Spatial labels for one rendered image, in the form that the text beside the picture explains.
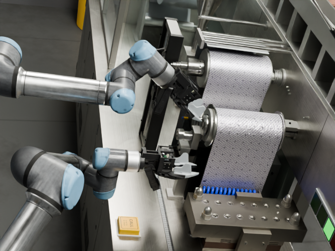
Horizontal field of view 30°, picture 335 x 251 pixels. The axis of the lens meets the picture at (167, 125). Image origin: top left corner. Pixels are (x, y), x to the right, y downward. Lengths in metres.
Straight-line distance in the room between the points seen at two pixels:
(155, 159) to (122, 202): 0.25
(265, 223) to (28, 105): 2.55
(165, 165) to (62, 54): 3.07
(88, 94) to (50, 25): 3.66
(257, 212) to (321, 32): 0.65
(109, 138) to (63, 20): 3.16
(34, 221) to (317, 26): 1.15
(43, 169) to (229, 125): 0.67
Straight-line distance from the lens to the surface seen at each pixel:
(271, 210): 2.24
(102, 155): 2.08
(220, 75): 2.27
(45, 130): 4.15
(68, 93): 1.89
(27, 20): 5.56
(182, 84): 2.05
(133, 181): 2.39
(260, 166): 2.24
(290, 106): 2.33
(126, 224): 2.16
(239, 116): 2.14
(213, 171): 2.20
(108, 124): 2.67
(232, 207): 2.19
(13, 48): 2.04
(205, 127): 2.12
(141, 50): 1.95
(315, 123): 2.14
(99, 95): 1.89
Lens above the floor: 2.37
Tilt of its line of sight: 32 degrees down
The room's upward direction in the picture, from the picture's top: 14 degrees clockwise
